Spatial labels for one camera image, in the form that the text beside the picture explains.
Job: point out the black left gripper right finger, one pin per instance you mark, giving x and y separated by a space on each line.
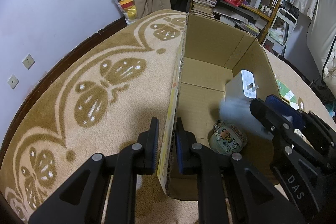
230 189

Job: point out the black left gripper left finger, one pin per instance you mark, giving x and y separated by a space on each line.
102 189

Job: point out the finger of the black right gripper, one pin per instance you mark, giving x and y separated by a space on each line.
286 111
267 118

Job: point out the green oval Pochacco board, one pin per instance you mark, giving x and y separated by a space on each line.
288 96

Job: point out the white rectangular power bank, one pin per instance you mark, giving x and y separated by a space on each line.
234 108

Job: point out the cartoon case with keyring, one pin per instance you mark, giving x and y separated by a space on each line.
227 138

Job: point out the white metal trolley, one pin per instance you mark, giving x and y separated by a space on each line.
280 31

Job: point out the beige patterned round rug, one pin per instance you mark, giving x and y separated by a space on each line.
101 104

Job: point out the stack of books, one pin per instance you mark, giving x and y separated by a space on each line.
204 7

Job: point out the white wall socket lower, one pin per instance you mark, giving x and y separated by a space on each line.
13 81

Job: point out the white wall socket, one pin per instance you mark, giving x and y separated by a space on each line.
28 61
13 81

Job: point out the white wall socket upper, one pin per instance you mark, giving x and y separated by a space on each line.
28 61

